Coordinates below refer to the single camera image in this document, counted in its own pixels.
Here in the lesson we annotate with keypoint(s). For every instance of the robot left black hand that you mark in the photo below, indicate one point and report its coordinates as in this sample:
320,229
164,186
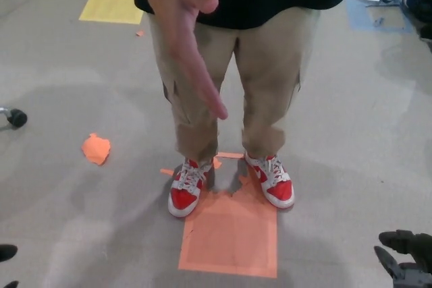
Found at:
6,252

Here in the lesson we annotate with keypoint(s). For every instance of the tiny orange tape scrap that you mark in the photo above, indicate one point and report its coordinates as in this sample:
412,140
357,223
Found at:
140,33

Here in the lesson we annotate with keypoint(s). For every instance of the orange floor tape square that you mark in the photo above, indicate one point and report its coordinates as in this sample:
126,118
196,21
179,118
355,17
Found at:
233,237

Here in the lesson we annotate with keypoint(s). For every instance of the black chair caster wheel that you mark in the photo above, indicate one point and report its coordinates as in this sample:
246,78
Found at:
17,118

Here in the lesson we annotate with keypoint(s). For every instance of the person red white sneaker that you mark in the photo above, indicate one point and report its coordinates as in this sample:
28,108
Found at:
276,187
184,193

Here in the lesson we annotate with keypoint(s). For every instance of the robot right black hand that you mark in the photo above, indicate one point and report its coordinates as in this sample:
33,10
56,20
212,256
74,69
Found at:
410,244

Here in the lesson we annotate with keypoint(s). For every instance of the person left red white sneaker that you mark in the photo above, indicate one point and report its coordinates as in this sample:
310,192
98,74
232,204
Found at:
276,187

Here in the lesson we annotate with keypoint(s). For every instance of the dark blue backpack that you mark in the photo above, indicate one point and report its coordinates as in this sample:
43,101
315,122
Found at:
416,1

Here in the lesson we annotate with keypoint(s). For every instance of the short orange tape strip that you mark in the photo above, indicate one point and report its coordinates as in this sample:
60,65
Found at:
166,171

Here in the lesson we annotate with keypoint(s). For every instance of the person right bare hand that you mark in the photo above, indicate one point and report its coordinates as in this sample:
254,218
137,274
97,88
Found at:
184,31

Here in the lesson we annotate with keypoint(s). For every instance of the blue floor tape square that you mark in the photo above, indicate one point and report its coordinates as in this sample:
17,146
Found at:
357,18

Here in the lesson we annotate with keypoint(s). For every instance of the crumpled orange tape scrap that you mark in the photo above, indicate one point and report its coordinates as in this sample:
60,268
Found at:
96,149

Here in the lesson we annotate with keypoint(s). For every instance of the person right red white sneaker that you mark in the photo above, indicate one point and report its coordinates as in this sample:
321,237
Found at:
184,193

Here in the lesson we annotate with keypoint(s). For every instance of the khaki cargo trousers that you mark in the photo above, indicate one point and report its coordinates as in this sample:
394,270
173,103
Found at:
266,75

